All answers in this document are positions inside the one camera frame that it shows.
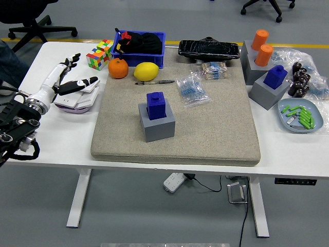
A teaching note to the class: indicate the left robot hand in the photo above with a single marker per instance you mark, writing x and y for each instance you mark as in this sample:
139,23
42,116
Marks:
45,88

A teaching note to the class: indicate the blue square seal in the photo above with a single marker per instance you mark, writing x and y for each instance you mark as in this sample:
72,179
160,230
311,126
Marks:
156,106
275,78

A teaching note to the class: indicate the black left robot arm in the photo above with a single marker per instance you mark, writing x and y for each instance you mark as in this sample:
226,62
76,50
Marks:
18,118

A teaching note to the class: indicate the person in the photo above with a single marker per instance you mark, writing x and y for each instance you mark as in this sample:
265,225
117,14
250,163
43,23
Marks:
10,64

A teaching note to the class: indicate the colourful puzzle cube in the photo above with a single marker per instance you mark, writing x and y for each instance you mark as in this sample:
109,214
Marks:
105,46
97,60

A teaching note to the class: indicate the black office chair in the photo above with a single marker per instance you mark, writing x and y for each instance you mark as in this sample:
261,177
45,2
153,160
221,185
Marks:
272,5
33,28

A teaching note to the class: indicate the orange fruit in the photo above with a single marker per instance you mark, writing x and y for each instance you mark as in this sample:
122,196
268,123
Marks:
118,69

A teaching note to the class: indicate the red ribbon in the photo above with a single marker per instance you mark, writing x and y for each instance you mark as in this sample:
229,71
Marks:
126,35

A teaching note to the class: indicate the yellow lemon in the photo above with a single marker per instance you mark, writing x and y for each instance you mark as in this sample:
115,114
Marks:
146,71

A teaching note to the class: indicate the blue plastic bin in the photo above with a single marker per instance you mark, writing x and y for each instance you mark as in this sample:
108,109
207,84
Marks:
144,59

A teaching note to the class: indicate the black cloth bag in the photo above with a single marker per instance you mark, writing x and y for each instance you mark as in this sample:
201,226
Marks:
146,43

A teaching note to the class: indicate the white table leg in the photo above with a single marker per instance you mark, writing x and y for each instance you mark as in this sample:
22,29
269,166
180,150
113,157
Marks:
78,198
259,208

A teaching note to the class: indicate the black grey pen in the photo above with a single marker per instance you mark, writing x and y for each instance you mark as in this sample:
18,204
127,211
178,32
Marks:
159,82

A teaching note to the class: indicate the grey cube holder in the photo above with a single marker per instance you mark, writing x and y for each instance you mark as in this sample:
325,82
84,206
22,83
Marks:
264,96
257,74
159,131
244,51

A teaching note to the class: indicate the clear bag of blue resistors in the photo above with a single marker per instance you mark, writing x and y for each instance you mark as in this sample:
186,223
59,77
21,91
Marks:
191,88

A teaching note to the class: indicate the white power strip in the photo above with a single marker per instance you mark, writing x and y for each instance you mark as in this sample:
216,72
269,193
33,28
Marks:
173,182

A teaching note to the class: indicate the grey-brown mat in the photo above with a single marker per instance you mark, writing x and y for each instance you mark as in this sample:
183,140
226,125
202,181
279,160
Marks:
205,133

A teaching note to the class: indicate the black glossy rearview mirror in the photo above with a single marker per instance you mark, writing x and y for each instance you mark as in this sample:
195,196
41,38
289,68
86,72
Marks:
208,50

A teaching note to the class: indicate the taped resistor bundle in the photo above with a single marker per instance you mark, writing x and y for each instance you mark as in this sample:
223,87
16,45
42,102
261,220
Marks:
213,69

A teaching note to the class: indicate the silver metal stand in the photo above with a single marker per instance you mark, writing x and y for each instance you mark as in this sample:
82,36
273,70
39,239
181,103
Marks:
235,193

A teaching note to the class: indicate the orange cylinder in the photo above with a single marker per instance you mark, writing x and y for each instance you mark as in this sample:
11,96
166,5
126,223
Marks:
264,55
259,39

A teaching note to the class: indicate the blue-grey plate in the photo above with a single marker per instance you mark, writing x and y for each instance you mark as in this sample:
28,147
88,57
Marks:
284,121

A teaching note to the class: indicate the green cylindrical part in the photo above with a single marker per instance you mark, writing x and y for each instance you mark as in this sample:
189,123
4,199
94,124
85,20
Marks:
295,108
306,119
306,110
307,123
291,113
305,115
285,109

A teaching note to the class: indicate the clear plastic bag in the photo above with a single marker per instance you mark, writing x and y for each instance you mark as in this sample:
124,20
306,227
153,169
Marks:
320,87
290,55

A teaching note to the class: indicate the small silver metal part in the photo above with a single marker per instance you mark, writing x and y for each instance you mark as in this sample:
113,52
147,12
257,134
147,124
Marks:
291,121

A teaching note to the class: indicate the black capacitor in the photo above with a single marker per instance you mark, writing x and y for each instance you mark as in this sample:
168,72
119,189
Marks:
302,91
297,67
306,79
298,76
303,71
293,88

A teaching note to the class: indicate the black table control panel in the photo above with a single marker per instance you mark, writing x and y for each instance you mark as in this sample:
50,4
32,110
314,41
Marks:
295,181

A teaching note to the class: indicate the white wall socket panel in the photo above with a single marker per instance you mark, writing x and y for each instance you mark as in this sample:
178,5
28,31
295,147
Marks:
66,101

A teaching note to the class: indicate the white wall switch panel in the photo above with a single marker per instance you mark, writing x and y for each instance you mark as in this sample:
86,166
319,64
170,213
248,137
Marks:
88,99
93,87

